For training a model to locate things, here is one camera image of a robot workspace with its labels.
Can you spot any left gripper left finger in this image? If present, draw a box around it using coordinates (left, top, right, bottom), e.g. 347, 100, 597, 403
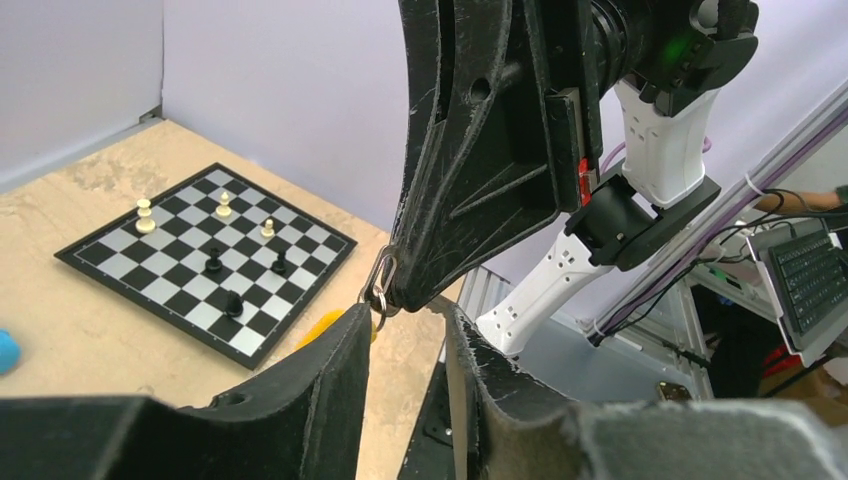
1, 304, 372, 479

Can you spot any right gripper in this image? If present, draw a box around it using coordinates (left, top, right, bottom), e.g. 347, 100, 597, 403
391, 1, 636, 312

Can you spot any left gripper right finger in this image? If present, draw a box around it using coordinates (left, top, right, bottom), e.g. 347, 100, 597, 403
445, 305, 847, 479

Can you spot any yellow tag keyring with keys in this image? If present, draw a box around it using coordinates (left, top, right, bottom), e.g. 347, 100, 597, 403
294, 245, 398, 351

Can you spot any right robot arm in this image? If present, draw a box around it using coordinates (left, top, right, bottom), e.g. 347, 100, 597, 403
362, 1, 759, 356

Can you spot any black chess piece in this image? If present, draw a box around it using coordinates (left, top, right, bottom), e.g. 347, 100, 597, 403
224, 291, 244, 318
204, 247, 223, 274

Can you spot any black chess pawn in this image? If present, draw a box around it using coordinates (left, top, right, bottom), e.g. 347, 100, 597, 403
270, 249, 287, 276

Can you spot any smartphone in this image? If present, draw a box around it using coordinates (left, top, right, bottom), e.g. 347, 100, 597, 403
657, 381, 693, 401

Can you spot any black white chessboard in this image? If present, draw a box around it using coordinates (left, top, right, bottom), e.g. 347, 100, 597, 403
57, 163, 356, 370

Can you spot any white chess piece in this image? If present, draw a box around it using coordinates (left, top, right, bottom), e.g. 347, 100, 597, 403
135, 198, 156, 235
260, 218, 275, 238

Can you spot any white chess pawn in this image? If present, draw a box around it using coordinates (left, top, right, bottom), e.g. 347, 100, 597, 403
215, 191, 232, 218

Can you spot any blue cylinder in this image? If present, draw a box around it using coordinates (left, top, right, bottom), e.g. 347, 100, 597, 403
0, 329, 22, 375

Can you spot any black keyboard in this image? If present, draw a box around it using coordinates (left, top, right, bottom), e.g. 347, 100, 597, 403
768, 231, 847, 334

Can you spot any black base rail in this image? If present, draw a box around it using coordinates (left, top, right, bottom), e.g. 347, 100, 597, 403
397, 362, 456, 480

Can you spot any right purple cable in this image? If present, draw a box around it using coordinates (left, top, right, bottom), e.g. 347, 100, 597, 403
586, 109, 848, 346

